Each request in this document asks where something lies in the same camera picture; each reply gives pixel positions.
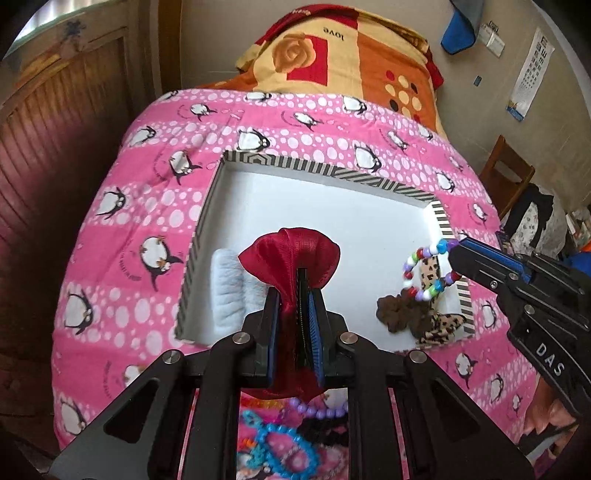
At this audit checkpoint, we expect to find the purple bead bracelet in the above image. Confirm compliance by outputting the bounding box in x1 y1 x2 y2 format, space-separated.
287 397 350 421

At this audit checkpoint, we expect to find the brown scrunchie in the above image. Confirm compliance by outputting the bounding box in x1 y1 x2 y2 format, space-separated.
376 294 433 339

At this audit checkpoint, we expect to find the leopard print hair bow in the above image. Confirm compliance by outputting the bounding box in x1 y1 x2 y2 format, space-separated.
416 257 466 346

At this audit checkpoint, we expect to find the black scrunchie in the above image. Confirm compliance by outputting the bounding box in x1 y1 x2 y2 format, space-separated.
297 413 349 447

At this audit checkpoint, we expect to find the pink penguin bedspread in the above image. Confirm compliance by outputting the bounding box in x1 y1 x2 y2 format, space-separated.
50 88 541 480

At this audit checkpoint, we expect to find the white wall calendar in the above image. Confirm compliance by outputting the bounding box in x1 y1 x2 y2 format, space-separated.
506 28 555 122

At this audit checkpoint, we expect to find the striped white jewelry tray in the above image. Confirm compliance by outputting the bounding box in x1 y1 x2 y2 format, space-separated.
174 151 453 352

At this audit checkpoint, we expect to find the red satin hair bow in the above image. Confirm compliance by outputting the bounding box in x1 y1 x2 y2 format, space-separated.
238 227 341 402

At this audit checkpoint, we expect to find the multicolour bead bracelet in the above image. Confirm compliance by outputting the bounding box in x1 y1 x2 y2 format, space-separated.
400 238 463 303

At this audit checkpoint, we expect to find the white fluffy scrunchie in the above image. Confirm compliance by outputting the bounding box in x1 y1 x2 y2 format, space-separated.
211 249 269 336

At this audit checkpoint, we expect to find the blue cloth on wall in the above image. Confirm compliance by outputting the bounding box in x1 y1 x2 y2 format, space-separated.
441 0 485 55

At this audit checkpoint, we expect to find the orange floral blanket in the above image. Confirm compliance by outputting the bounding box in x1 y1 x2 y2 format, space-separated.
211 4 446 136

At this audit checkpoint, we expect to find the blue bead bracelet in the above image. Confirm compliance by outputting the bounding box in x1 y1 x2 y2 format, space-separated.
237 409 323 480

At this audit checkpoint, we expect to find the wooden chair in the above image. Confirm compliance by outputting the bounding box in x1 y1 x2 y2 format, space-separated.
479 135 535 219

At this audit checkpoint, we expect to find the wooden wall panel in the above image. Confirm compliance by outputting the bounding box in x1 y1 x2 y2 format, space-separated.
1 27 134 449

